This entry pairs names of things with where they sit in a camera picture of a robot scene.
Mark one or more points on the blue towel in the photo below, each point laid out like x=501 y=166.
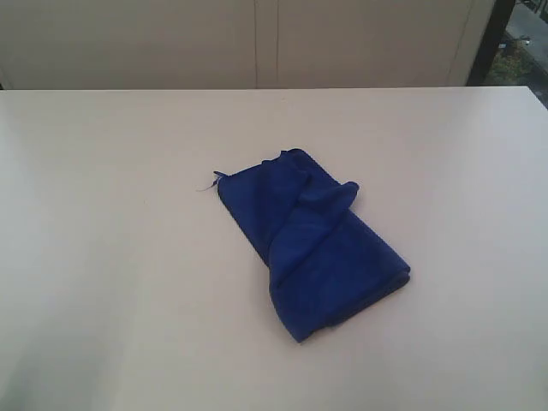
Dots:
x=325 y=264

